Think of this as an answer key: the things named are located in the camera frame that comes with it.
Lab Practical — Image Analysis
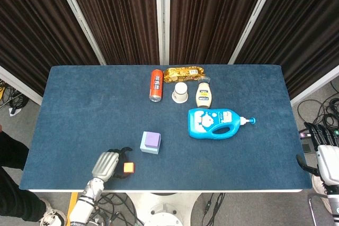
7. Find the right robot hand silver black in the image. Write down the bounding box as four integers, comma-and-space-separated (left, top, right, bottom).
296, 122, 339, 184

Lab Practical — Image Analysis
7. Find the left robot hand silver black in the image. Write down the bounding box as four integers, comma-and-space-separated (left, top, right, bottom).
91, 146, 133, 182

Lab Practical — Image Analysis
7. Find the small orange cube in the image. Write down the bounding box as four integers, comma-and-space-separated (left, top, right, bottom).
123, 162, 136, 174

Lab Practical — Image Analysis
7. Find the purple cube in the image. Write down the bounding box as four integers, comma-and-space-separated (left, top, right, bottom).
145, 131, 161, 149

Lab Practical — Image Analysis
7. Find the black power strip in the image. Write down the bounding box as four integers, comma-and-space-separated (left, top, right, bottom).
298, 128, 339, 139

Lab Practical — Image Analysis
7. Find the light blue cube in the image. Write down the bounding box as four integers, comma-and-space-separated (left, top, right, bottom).
139, 131, 162, 155

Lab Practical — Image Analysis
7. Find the yellow floor tape strip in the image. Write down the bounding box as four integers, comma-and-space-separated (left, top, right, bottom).
65, 192, 79, 226

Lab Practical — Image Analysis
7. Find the blue table mat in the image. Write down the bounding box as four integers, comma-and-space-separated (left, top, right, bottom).
20, 64, 313, 191

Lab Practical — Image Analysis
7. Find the orange soda can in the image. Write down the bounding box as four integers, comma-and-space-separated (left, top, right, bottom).
149, 69, 164, 103

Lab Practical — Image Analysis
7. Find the person in black clothing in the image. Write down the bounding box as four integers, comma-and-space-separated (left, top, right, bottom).
0, 129, 68, 226

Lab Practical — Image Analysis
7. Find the white paper cup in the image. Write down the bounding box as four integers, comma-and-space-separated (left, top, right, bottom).
171, 82, 189, 104

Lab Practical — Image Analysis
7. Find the blue detergent bottle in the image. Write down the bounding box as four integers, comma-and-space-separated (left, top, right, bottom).
187, 108, 257, 140

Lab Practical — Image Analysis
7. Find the gold snack package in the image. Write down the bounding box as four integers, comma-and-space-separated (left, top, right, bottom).
163, 67, 206, 83

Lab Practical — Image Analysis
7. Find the cream mayonnaise squeeze bottle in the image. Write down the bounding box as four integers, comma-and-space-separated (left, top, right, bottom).
195, 76, 214, 109

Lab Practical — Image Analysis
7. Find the brown curtain partition panel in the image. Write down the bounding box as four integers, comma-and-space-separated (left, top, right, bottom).
52, 0, 166, 66
0, 0, 106, 106
158, 0, 281, 65
229, 0, 339, 107

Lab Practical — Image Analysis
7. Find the black floor cable bundle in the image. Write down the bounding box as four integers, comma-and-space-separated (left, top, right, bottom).
90, 193, 145, 226
0, 79, 30, 112
296, 80, 339, 133

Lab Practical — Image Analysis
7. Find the grey metal tube frame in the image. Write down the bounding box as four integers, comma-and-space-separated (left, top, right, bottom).
308, 193, 323, 226

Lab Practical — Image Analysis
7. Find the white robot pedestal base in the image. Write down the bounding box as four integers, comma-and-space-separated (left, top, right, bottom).
127, 193, 199, 226

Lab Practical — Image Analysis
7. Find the black cable with inline box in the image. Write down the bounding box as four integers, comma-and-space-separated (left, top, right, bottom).
202, 193, 226, 226

